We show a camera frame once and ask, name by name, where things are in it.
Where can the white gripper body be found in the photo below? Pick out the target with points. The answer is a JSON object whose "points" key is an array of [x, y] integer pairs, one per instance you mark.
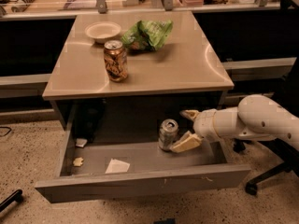
{"points": [[204, 125]]}

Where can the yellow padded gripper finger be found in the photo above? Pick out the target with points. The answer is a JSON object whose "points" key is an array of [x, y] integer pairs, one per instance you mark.
{"points": [[189, 114], [186, 142]]}

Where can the silver 7up soda can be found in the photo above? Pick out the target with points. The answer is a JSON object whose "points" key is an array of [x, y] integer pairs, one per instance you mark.
{"points": [[168, 133]]}

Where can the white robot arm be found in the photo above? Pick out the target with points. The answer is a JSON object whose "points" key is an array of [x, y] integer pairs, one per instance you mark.
{"points": [[228, 124]]}

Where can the grey cabinet with counter top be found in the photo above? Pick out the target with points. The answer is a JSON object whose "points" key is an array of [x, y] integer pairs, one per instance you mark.
{"points": [[186, 63]]}

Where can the brown patterned soda can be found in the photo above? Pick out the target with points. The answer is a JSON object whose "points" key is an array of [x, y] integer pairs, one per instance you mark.
{"points": [[115, 58]]}

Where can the grey open top drawer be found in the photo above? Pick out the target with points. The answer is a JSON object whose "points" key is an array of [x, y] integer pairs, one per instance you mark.
{"points": [[127, 135]]}

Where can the white paper slip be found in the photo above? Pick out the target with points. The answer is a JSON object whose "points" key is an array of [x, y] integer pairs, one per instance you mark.
{"points": [[117, 166]]}

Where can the green chip bag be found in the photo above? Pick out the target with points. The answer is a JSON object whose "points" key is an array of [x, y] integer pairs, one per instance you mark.
{"points": [[147, 35]]}

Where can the black office chair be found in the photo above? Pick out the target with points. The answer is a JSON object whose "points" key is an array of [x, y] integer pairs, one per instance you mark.
{"points": [[277, 116]]}

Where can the long background desk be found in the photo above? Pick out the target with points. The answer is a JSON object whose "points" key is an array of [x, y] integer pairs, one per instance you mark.
{"points": [[31, 10]]}

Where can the small white crumpled scrap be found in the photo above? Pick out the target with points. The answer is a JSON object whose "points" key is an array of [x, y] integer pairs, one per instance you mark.
{"points": [[81, 142]]}

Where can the small yellow scrap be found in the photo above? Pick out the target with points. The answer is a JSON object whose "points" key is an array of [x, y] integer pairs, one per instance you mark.
{"points": [[77, 162]]}

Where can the white shallow bowl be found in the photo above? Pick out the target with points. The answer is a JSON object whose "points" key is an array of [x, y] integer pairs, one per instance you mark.
{"points": [[102, 31]]}

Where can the black chair leg left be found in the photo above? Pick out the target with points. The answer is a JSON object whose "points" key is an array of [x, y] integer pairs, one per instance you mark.
{"points": [[15, 196]]}

